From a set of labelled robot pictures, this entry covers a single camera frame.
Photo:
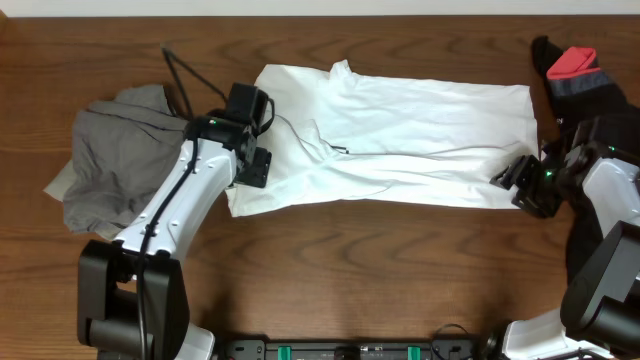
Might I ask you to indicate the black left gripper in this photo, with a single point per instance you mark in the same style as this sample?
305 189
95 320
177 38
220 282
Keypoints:
258 168

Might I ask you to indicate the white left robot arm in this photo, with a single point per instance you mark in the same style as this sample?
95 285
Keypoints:
132 300

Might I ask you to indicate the grey folded garment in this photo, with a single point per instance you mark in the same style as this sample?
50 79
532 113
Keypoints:
122 151

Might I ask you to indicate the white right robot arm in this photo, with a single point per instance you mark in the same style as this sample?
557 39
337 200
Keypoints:
599 314

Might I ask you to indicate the black garment with red collar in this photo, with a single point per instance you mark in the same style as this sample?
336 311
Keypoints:
590 140

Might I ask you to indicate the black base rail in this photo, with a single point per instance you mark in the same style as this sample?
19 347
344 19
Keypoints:
449 342

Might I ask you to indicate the white printed t-shirt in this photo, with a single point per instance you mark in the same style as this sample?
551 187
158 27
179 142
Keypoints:
339 135

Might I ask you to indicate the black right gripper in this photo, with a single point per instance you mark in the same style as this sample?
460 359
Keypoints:
520 172

